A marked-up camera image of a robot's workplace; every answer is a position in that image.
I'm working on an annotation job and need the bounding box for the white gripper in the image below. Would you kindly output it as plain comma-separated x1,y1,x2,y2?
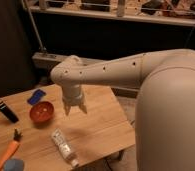
62,85,87,116

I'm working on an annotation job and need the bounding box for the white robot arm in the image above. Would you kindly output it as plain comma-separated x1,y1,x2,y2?
51,49,195,171

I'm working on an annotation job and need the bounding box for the red ceramic bowl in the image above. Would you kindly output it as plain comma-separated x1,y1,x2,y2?
29,101,54,123

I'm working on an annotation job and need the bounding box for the blue eraser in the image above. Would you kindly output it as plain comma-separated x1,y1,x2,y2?
27,89,46,105

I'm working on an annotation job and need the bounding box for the white tube of cream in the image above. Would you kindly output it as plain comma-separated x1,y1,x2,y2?
51,129,79,168

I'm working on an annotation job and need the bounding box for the thin metal pole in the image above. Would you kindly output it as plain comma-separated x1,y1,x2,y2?
23,0,47,54

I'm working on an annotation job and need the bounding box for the black rectangular stapler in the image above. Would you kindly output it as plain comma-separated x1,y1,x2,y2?
0,101,19,123

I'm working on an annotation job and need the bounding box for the orange toy carrot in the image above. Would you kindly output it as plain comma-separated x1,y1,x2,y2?
0,129,22,171

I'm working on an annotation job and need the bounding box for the cluttered background shelf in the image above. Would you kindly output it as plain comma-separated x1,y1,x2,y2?
25,0,195,27

